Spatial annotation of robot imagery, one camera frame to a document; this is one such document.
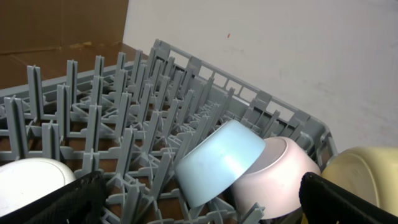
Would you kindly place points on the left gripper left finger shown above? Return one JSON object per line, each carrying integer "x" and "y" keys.
{"x": 80, "y": 201}

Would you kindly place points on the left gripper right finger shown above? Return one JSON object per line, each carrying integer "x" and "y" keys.
{"x": 324, "y": 202}

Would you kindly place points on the white round bowl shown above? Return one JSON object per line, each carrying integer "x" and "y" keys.
{"x": 273, "y": 181}

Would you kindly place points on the yellow round plate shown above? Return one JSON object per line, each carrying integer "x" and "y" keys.
{"x": 367, "y": 172}

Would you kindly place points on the white cup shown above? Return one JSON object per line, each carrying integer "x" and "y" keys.
{"x": 27, "y": 180}

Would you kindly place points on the light blue bowl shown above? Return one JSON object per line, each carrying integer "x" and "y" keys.
{"x": 217, "y": 162}

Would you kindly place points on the grey plastic dish rack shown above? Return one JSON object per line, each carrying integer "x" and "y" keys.
{"x": 134, "y": 120}

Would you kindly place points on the brown cardboard box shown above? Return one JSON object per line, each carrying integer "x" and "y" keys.
{"x": 48, "y": 33}

